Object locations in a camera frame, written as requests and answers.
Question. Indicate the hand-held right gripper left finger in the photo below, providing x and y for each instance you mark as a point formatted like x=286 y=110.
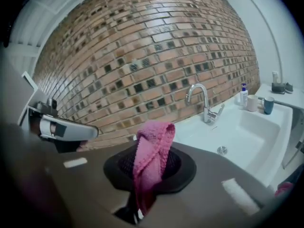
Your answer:
x=128 y=211

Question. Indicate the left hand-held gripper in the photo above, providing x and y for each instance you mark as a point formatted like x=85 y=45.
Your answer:
x=44 y=113

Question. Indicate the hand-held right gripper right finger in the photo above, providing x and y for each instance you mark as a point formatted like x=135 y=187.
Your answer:
x=183 y=172

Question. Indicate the pink cloth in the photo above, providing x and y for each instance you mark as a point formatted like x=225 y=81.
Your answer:
x=148 y=165

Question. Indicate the chrome sink faucet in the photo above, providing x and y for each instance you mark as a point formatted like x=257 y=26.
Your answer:
x=207 y=106

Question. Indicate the chrome sink drain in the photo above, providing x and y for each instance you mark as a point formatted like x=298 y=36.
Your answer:
x=222 y=150

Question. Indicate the white sink basin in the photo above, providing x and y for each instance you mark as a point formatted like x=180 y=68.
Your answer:
x=249 y=136

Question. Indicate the white pump soap bottle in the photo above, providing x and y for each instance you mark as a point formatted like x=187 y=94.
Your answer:
x=243 y=97

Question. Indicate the beige cup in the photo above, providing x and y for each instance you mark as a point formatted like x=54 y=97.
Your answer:
x=252 y=103

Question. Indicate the pink fabric piece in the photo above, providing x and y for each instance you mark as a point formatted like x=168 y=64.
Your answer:
x=283 y=188

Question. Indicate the teal mug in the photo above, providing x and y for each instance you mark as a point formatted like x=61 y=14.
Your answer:
x=268 y=106

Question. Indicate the white cabinet door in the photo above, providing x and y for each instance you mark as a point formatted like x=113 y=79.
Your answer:
x=293 y=141

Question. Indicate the dark grey pouch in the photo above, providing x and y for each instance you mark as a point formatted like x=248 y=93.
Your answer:
x=278 y=87

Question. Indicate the grey folded item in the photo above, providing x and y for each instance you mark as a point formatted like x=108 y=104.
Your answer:
x=288 y=87

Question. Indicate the white wall socket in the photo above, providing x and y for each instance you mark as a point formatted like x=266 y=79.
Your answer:
x=274 y=74

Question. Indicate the white wall conduit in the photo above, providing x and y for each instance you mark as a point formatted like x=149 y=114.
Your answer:
x=266 y=20

